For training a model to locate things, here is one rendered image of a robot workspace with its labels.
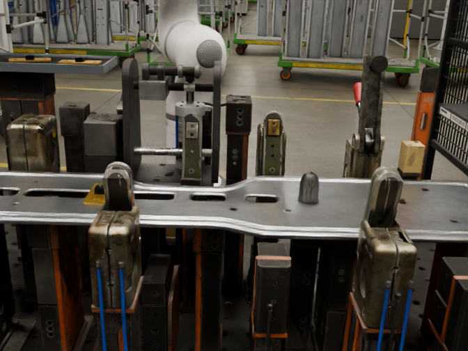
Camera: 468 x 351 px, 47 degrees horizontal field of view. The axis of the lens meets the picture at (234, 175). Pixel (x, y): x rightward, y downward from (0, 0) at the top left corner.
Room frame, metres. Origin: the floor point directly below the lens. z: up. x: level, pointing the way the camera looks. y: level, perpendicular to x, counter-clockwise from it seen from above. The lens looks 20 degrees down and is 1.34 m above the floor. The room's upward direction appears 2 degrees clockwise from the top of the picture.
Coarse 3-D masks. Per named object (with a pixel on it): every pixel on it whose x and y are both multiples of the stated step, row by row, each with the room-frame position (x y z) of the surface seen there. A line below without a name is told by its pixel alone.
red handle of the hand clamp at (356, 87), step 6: (354, 84) 1.07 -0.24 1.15; (360, 84) 1.06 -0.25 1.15; (354, 90) 1.06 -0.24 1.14; (360, 90) 1.05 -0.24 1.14; (354, 96) 1.05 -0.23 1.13; (360, 96) 1.04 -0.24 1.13; (366, 132) 0.96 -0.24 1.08; (366, 138) 0.95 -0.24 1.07; (372, 138) 0.95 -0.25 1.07; (366, 144) 0.95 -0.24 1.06; (372, 144) 0.95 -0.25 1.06
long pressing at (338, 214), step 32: (160, 192) 0.82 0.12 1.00; (192, 192) 0.83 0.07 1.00; (224, 192) 0.83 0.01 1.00; (256, 192) 0.83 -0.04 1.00; (288, 192) 0.84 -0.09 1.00; (320, 192) 0.84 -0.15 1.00; (352, 192) 0.85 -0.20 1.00; (416, 192) 0.86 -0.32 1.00; (448, 192) 0.86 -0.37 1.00; (64, 224) 0.71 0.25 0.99; (160, 224) 0.71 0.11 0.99; (192, 224) 0.72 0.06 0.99; (224, 224) 0.72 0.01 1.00; (256, 224) 0.71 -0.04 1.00; (288, 224) 0.71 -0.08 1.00; (320, 224) 0.72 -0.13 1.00; (352, 224) 0.72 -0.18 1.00; (416, 224) 0.73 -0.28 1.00; (448, 224) 0.73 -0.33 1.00
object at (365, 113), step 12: (372, 60) 0.94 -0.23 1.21; (384, 60) 0.94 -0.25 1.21; (372, 72) 0.97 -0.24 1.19; (384, 72) 0.96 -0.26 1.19; (372, 84) 0.97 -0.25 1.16; (372, 96) 0.97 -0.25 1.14; (360, 108) 0.97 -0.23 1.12; (372, 108) 0.96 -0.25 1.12; (360, 120) 0.96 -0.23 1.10; (372, 120) 0.96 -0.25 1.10; (360, 132) 0.95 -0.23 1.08; (360, 144) 0.94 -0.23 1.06
